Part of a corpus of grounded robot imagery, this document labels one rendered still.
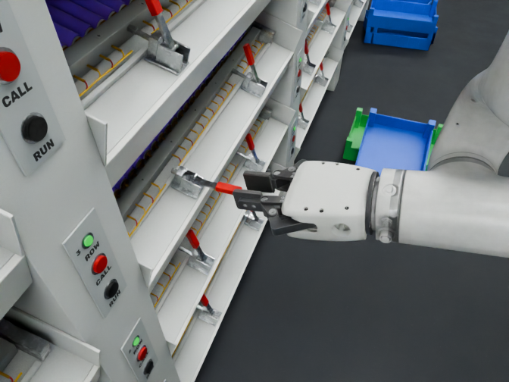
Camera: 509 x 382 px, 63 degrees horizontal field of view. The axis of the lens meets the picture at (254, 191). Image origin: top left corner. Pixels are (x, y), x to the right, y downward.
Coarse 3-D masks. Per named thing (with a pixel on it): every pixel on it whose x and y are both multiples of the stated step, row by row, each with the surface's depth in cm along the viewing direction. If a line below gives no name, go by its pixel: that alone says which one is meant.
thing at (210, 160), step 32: (288, 32) 85; (256, 64) 81; (288, 64) 89; (224, 96) 73; (256, 96) 76; (224, 128) 68; (192, 160) 62; (224, 160) 64; (128, 224) 53; (160, 224) 54; (160, 256) 52
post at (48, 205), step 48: (48, 48) 26; (48, 96) 27; (0, 144) 24; (0, 192) 25; (48, 192) 29; (96, 192) 34; (48, 240) 30; (48, 288) 32; (144, 288) 48; (96, 336) 40
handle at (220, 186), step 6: (192, 180) 57; (198, 180) 57; (204, 180) 57; (210, 186) 57; (216, 186) 56; (222, 186) 56; (228, 186) 56; (234, 186) 56; (240, 186) 56; (222, 192) 56; (228, 192) 56
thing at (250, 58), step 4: (248, 44) 71; (244, 48) 70; (248, 48) 71; (248, 52) 71; (248, 56) 71; (252, 56) 72; (248, 60) 72; (252, 60) 72; (248, 64) 72; (252, 64) 72; (252, 68) 73; (252, 72) 73; (256, 72) 74; (256, 76) 74; (252, 80) 75; (256, 80) 74
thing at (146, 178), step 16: (256, 32) 84; (240, 48) 79; (224, 64) 74; (224, 80) 73; (208, 96) 68; (192, 112) 65; (176, 128) 62; (192, 128) 66; (176, 144) 60; (192, 144) 63; (160, 160) 57; (144, 176) 55; (128, 192) 53; (144, 192) 55; (160, 192) 56; (128, 208) 51; (144, 208) 54
